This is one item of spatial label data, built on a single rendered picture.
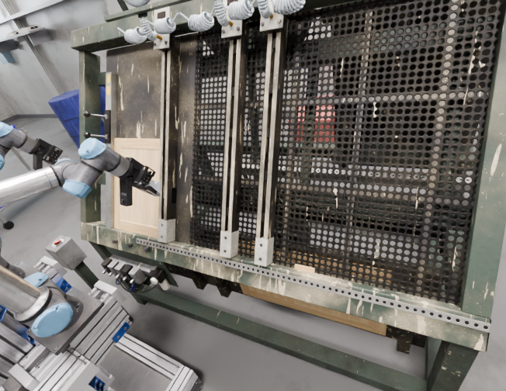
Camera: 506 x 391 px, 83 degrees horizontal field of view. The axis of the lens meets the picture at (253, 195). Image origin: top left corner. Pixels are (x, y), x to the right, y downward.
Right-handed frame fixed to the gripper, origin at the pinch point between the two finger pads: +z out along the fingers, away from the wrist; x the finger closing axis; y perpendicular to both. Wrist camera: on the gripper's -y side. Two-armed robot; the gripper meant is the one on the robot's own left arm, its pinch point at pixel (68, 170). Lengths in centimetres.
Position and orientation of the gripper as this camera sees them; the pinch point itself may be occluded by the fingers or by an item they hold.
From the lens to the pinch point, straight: 183.0
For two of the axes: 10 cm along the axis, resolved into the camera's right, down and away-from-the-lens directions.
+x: -8.6, -1.5, 5.0
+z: 4.1, 4.0, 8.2
